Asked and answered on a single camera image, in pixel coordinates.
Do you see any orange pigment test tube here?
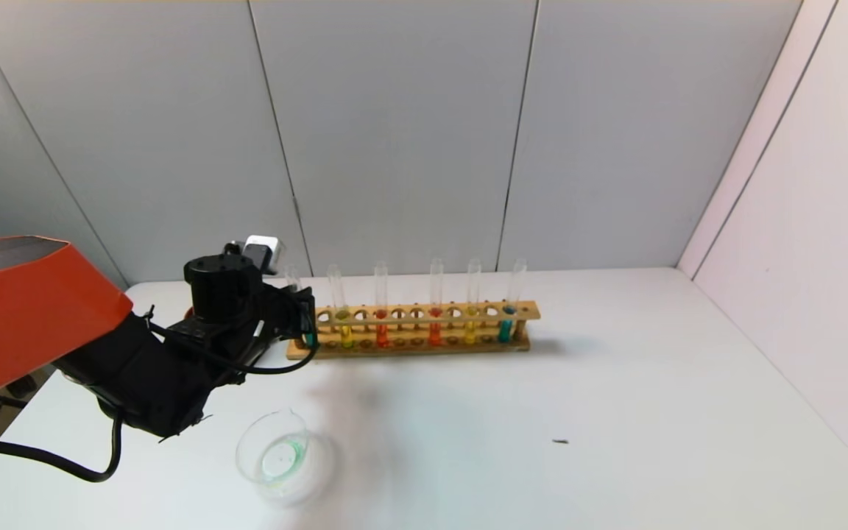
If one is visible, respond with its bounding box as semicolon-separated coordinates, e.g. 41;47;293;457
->
375;261;389;348
429;258;444;347

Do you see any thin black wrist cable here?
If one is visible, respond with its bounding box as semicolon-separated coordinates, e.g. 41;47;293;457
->
146;313;319;377

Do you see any wooden test tube rack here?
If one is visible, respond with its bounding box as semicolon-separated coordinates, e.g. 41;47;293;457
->
288;300;541;360

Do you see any blue pigment test tube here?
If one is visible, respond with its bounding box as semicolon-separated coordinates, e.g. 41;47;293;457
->
498;258;527;344
286;265;319;349

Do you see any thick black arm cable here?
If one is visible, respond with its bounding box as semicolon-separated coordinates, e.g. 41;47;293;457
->
0;416;125;484

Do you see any yellow pigment test tube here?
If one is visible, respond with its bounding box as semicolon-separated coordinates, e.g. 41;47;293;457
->
328;264;356;350
464;258;481;345

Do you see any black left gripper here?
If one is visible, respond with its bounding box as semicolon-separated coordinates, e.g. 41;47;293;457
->
260;284;318;348

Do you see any clear glass beaker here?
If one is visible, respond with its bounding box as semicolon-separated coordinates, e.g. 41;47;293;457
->
237;409;328;506

